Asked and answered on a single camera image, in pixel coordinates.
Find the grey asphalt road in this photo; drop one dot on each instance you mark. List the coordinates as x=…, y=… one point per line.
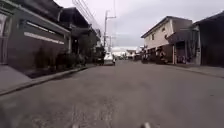
x=133, y=96

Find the robot's own part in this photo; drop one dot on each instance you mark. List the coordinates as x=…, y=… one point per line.
x=145, y=125
x=75, y=126

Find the beige two-storey house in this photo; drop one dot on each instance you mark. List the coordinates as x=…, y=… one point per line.
x=163, y=38

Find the concrete sidewalk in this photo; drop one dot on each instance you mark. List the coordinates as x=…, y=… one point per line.
x=203, y=70
x=20, y=79

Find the dark roofed house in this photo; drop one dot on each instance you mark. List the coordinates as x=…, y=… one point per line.
x=81, y=33

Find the row of bushes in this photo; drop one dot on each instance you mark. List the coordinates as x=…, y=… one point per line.
x=60, y=61

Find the white car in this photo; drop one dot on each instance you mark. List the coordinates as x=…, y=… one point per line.
x=108, y=59

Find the utility pole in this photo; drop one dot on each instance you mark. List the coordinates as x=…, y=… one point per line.
x=105, y=30

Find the dark building with stripes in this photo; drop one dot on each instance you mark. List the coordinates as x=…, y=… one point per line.
x=30, y=36

